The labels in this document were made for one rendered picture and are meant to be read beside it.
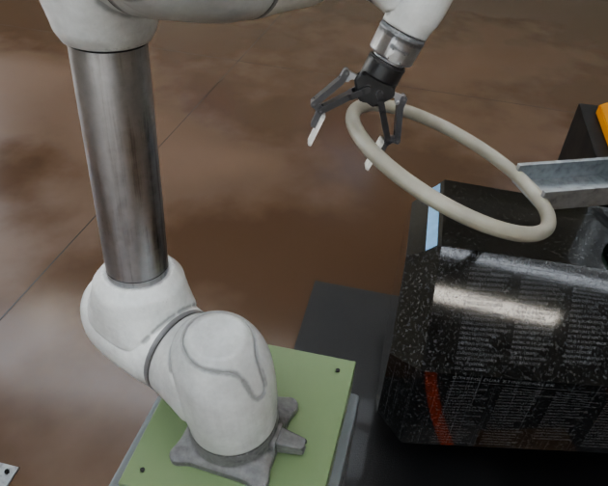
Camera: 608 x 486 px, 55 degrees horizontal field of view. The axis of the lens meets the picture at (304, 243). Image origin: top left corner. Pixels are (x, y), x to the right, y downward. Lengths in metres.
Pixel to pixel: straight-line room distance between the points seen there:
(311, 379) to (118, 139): 0.60
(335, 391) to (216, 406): 0.32
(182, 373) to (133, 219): 0.24
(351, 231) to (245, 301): 0.71
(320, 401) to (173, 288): 0.36
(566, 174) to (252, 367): 0.94
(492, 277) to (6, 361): 1.80
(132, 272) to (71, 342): 1.58
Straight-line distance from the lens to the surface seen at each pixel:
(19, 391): 2.42
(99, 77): 0.80
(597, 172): 1.58
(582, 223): 1.86
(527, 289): 1.65
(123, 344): 1.01
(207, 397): 0.90
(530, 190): 1.40
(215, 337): 0.90
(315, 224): 2.99
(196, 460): 1.08
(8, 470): 2.22
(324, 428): 1.11
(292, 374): 1.18
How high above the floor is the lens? 1.81
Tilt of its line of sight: 39 degrees down
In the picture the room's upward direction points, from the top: 4 degrees clockwise
